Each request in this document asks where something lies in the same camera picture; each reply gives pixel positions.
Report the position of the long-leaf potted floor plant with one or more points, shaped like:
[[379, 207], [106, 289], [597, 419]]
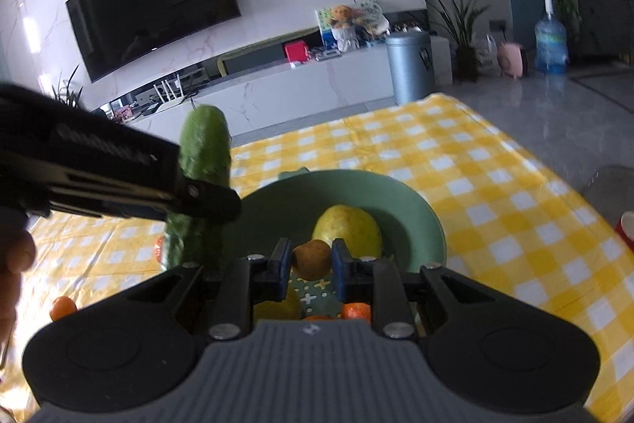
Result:
[[463, 26]]

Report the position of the brown kiwi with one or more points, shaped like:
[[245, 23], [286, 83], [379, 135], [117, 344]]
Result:
[[311, 259]]

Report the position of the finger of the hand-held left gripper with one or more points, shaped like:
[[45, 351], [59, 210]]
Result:
[[213, 202]]

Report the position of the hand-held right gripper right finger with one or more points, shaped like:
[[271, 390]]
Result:
[[342, 269]]

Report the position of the red cup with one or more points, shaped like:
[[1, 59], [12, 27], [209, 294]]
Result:
[[626, 229]]

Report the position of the dark drawer cabinet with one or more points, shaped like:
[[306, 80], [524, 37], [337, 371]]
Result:
[[602, 6]]

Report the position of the white marble television cabinet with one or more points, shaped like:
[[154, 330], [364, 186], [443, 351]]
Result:
[[322, 86]]

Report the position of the white plastic bag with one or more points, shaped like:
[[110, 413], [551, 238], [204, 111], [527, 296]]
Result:
[[488, 56]]

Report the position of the mandarin orange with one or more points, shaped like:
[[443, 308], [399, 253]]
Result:
[[355, 312], [322, 318], [159, 250], [63, 309]]

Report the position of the yellow checkered tablecloth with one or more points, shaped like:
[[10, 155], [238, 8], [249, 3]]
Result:
[[495, 215]]

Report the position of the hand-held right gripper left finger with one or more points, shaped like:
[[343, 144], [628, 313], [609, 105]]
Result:
[[281, 269]]

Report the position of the pink pig-shaped appliance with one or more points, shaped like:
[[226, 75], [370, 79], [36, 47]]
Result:
[[512, 60]]

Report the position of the person's left hand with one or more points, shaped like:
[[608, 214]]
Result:
[[12, 264]]

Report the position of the red box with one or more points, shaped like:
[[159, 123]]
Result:
[[296, 53]]

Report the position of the grey metal trash can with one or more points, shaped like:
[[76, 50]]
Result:
[[408, 66]]

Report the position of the black wall television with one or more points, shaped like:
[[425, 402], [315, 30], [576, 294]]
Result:
[[153, 2]]

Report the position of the green cucumber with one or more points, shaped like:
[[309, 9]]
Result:
[[203, 145]]

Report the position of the blue water jug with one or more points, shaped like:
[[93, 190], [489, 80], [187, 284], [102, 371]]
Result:
[[551, 41]]

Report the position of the green colander bowl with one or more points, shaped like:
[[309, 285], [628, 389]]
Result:
[[401, 215]]

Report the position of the small potted cabinet plant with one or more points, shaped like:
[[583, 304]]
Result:
[[67, 91]]

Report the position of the yellow-green pear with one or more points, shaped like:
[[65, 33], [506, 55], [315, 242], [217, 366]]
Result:
[[277, 310], [346, 225]]

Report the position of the white router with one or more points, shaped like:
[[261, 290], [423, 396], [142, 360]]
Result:
[[168, 91]]

